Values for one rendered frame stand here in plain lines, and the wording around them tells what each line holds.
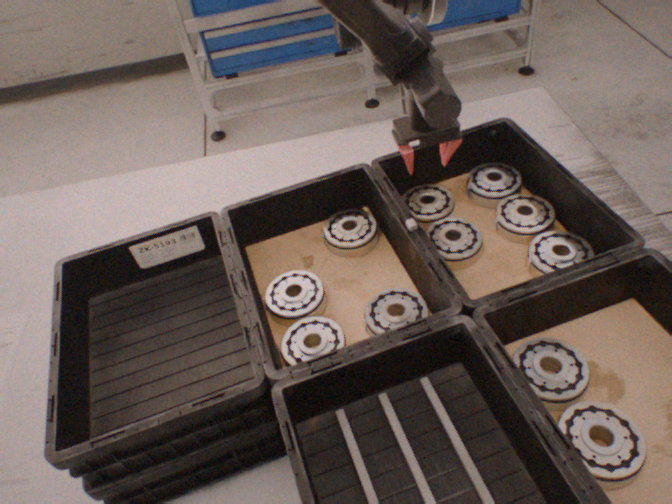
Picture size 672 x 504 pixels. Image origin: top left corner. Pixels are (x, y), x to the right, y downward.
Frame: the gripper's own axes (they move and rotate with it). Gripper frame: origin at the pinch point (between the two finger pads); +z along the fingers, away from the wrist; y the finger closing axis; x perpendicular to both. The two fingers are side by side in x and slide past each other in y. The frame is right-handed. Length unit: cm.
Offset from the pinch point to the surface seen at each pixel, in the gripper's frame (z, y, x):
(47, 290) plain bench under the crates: 24, -85, 18
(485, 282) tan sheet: 11.6, 3.4, -20.2
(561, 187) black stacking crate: 4.6, 21.4, -9.4
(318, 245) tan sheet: 11.5, -22.6, -1.7
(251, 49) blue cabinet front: 53, -28, 177
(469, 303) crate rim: 1.5, -3.9, -30.8
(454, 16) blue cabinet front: 59, 70, 173
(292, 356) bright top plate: 8.4, -31.1, -27.2
